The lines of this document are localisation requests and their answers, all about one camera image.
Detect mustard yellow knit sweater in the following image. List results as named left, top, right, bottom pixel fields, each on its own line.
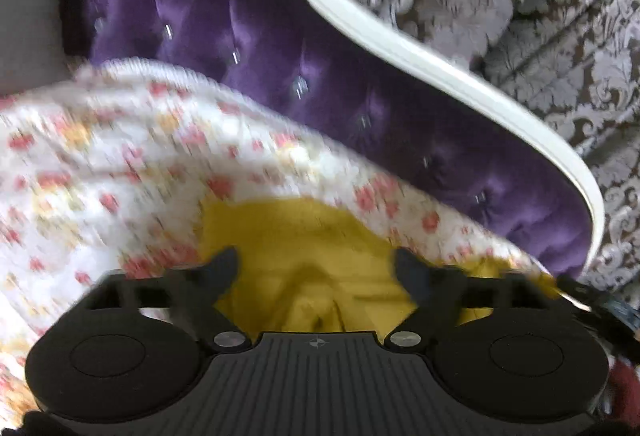
left=200, top=198, right=542, bottom=338

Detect red sleeve right forearm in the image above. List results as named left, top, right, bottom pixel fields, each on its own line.
left=602, top=358, right=639, bottom=435

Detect floral bedspread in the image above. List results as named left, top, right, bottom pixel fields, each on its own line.
left=1, top=60, right=542, bottom=427

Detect grey satin pillow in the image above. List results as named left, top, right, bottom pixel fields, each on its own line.
left=0, top=0, right=70, bottom=95

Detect damask patterned curtain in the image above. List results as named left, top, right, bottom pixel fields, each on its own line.
left=356, top=0, right=639, bottom=303

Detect purple tufted headboard white frame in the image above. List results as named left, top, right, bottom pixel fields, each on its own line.
left=61, top=0, right=603, bottom=275

